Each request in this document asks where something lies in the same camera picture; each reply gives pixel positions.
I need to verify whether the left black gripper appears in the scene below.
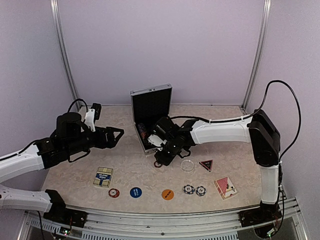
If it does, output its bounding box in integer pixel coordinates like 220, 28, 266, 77
64, 126, 124, 156

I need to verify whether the red poker chip stack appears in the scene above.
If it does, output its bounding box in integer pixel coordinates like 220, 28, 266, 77
153, 161, 163, 168

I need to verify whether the aluminium poker chip case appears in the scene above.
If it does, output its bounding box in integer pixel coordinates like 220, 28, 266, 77
130, 83, 173, 155

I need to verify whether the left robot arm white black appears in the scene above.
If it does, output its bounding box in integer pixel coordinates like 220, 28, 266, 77
0, 103, 125, 223

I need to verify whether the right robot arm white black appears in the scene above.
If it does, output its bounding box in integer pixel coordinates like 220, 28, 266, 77
147, 106, 287, 226

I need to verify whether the clear round dealer button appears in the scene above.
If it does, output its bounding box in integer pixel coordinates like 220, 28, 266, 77
180, 159, 195, 172

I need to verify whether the chip row in case back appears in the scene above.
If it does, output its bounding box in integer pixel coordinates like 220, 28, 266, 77
137, 123, 150, 146

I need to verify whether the blue playing card box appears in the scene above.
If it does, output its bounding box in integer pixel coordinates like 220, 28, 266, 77
93, 167, 114, 188

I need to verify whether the black pink triangular button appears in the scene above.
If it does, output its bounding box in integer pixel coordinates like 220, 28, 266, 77
199, 159, 213, 172

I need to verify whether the blue white poker chip stack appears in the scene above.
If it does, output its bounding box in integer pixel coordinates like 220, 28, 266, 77
183, 184, 195, 195

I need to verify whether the orange big blind button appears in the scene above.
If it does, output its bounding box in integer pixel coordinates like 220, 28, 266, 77
161, 189, 175, 201

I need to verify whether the blue small blind button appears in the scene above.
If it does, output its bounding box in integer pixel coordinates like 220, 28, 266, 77
129, 187, 142, 198

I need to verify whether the red playing card deck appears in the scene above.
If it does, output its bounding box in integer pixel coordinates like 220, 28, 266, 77
214, 176, 238, 200

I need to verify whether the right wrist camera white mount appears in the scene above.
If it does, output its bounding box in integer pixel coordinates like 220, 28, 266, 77
147, 134, 167, 148

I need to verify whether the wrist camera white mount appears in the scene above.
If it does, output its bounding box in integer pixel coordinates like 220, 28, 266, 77
147, 134, 167, 148
84, 103, 102, 132

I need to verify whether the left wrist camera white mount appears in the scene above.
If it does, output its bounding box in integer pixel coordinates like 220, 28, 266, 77
84, 103, 102, 132

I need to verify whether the aluminium front rail frame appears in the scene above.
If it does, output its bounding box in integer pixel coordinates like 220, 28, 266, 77
17, 197, 308, 240

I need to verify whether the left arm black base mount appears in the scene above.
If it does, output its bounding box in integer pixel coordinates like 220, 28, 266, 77
43, 203, 88, 228

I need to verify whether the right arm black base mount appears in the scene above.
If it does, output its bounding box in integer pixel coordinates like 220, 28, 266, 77
238, 206, 275, 228

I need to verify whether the left aluminium corner post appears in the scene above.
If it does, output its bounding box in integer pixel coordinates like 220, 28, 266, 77
50, 0, 79, 100

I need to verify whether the aluminium corner post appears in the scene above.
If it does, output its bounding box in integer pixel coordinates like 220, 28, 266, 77
50, 0, 79, 100
241, 0, 272, 111

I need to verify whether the right aluminium corner post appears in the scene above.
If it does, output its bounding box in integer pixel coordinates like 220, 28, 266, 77
241, 0, 272, 111

